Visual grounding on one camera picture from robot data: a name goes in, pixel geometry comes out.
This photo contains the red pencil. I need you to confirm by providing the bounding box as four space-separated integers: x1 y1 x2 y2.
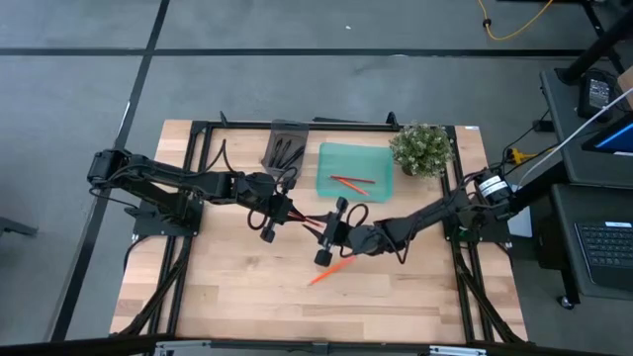
289 211 325 228
329 174 377 185

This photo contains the teal translucent plastic bin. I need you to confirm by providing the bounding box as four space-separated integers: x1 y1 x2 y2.
316 141 396 204

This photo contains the brown cardboard box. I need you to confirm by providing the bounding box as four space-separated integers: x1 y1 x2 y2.
616 65 633 111

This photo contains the monitor with blue screen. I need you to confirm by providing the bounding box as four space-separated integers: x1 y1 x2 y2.
581 112 633 158

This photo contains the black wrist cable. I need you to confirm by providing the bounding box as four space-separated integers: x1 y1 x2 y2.
205 138 301 232
344 202 370 228

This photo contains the black work desk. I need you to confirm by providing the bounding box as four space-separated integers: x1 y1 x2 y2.
499 68 633 312

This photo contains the small potted green plant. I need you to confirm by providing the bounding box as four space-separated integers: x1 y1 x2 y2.
389 122 454 178

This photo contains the white and blue box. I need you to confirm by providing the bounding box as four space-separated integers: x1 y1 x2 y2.
506 207 533 239

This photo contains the black stand leg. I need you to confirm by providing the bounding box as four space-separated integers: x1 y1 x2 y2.
553 0 633 86

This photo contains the black front rig beam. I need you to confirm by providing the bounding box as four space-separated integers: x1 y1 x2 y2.
0 333 633 356

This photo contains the black power supply unit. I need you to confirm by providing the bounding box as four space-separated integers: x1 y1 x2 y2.
577 70 618 120

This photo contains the yellow cable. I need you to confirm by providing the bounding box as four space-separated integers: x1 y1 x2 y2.
476 0 555 43

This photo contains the black stand foot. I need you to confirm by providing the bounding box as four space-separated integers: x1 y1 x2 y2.
0 216 39 238

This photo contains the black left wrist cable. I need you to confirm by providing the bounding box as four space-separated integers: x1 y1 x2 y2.
205 138 301 232

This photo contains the white cable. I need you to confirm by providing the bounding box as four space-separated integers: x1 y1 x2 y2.
522 87 633 179

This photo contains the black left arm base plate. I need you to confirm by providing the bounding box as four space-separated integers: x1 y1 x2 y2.
124 197 204 237

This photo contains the black aluminium table frame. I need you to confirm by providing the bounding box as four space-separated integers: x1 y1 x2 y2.
112 111 529 346

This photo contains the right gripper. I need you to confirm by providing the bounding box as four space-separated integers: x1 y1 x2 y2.
302 197 392 266

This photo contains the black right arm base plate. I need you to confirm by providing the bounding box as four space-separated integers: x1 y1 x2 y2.
441 203 512 243

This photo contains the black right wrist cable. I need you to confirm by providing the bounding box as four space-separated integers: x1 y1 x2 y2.
344 202 370 228

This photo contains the black laptop keyboard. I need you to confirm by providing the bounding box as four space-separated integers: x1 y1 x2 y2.
573 221 633 293

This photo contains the orange pencil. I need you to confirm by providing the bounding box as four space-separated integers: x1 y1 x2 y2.
309 254 358 287
335 176 371 197

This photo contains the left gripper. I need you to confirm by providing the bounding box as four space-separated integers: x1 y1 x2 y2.
236 171 322 243

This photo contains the silver metal bracket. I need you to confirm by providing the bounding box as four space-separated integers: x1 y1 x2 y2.
427 344 489 356
153 339 213 356

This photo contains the grey translucent plastic bin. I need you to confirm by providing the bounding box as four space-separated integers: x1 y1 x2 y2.
260 120 311 178

